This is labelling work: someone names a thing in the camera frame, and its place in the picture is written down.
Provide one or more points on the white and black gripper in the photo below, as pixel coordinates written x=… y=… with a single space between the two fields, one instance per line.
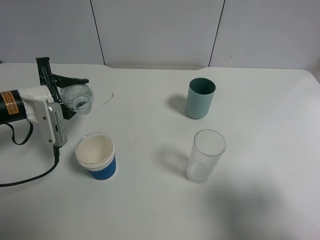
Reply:
x=35 y=99

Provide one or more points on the clear bottle with green label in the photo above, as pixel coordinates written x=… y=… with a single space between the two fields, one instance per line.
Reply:
x=78 y=98

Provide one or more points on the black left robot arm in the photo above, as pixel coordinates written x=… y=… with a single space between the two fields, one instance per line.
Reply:
x=12 y=108

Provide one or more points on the blue and white cup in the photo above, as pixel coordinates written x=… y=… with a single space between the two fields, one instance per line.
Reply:
x=96 y=153

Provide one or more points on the teal green cup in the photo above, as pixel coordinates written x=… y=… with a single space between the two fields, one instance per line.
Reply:
x=199 y=98

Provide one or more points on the clear glass tumbler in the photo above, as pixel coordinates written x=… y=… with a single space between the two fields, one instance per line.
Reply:
x=207 y=149

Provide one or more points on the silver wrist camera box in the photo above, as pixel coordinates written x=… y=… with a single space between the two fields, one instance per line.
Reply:
x=52 y=125

